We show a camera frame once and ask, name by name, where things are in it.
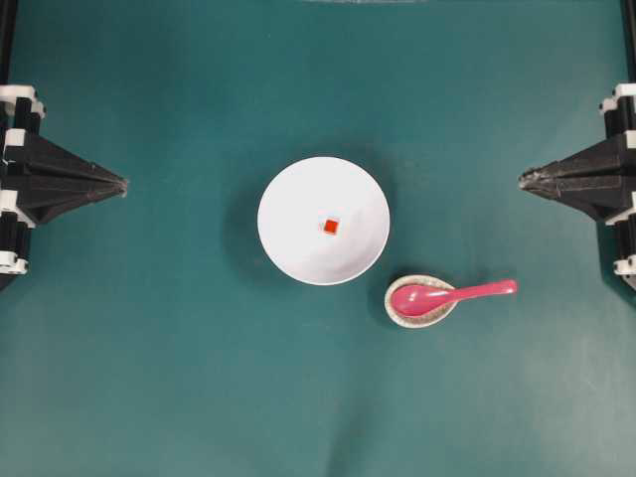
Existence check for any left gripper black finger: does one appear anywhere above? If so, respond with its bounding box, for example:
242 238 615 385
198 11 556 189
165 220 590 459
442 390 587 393
16 181 128 226
3 130 128 188

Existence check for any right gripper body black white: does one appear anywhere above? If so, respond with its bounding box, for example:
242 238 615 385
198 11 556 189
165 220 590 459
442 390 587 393
599 82 635 274

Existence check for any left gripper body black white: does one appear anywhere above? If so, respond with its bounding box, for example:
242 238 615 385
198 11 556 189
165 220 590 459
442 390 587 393
1 84 46 274

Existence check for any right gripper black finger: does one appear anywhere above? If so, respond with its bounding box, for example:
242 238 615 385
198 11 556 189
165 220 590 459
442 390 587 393
518 130 635 189
519 181 635 225

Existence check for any pink plastic spoon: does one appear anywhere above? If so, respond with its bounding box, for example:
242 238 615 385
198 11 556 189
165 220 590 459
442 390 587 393
391 280 518 317

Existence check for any small red block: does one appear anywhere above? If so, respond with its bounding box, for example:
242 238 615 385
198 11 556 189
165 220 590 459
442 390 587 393
323 219 339 236

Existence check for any speckled ceramic spoon rest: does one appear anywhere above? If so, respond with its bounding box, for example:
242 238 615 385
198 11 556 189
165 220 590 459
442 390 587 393
384 274 456 329

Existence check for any white round bowl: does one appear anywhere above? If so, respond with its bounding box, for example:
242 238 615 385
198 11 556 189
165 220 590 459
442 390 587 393
256 157 391 286

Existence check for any black frame post left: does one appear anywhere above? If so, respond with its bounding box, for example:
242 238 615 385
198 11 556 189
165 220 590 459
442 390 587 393
0 0 18 85

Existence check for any black frame post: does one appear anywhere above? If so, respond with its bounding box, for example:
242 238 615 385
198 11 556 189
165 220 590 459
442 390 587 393
620 0 636 83
0 0 18 85

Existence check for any black frame post right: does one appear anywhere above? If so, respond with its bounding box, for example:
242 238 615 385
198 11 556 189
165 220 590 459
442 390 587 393
620 0 636 83

